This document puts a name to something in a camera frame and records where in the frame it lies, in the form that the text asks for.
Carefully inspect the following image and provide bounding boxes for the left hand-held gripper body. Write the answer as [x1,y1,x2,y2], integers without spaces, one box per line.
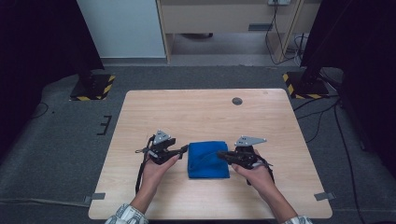
[134,130,176,166]

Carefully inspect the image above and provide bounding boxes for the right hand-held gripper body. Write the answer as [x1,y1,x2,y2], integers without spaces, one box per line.
[233,135,268,171]

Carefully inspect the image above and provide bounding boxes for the blue cloth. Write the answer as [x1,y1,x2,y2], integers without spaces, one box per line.
[187,140,231,180]

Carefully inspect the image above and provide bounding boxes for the person's left hand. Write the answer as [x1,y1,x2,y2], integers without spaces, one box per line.
[139,154,181,195]

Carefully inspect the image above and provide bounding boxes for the person's right hand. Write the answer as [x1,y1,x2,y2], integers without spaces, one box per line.
[231,148,278,199]

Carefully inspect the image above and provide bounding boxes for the grey tape piece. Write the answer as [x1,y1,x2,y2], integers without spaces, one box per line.
[313,191,336,202]
[83,192,106,204]

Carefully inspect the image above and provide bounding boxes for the black stand base striped tape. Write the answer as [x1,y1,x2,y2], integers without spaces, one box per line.
[282,71,331,100]
[69,74,116,102]

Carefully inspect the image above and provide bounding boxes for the white panel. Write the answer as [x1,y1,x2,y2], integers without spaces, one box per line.
[76,0,166,59]

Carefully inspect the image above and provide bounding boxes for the grey vent plate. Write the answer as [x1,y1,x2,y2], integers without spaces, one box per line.
[247,23,274,32]

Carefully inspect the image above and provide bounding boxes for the black curtain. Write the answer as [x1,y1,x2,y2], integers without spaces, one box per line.
[0,0,106,157]
[300,0,396,169]

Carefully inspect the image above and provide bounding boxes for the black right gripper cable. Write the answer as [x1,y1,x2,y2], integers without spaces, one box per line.
[247,157,276,187]

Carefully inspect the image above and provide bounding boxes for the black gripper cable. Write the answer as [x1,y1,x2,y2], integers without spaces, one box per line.
[134,135,155,194]
[247,157,276,187]

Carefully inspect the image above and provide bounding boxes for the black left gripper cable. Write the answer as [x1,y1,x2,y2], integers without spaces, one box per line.
[134,135,155,194]

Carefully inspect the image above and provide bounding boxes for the long black floor cable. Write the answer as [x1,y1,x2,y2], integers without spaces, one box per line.
[333,102,367,224]

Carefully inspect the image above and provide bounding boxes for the black power cable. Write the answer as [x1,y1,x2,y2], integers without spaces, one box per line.
[264,3,301,65]

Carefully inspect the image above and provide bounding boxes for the thin black floor cable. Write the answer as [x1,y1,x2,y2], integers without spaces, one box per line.
[32,102,50,119]

